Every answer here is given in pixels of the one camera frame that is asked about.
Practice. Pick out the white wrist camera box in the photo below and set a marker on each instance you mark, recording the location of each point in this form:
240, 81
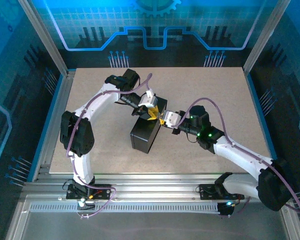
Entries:
148, 98
171, 118

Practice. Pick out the small bunch of keys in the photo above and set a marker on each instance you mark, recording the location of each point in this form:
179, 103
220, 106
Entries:
160, 118

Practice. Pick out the black controller box with light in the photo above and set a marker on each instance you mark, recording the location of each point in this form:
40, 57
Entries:
226, 208

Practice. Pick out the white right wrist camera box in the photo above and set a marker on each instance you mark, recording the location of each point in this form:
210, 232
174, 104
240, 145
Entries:
171, 118

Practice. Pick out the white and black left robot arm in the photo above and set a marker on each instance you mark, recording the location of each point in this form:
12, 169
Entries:
97, 102

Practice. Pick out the black box with painted lid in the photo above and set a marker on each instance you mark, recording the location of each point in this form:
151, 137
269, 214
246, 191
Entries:
142, 135

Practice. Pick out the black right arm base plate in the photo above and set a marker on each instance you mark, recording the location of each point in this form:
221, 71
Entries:
207, 192

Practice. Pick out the aluminium side rail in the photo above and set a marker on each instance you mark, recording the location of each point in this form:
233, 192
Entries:
63, 95

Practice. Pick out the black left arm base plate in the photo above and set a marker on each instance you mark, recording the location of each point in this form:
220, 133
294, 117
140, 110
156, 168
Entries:
103, 192

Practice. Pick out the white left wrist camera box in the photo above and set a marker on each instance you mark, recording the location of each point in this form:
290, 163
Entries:
148, 98

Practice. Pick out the aluminium frame post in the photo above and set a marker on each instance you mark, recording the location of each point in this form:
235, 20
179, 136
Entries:
43, 37
266, 37

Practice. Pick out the small connector with lights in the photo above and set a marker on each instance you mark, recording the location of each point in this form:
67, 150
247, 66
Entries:
83, 204

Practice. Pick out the aluminium frame rail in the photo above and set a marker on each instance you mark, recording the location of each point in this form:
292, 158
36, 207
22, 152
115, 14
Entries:
152, 185

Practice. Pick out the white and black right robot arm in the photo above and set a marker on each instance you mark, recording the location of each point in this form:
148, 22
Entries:
242, 155

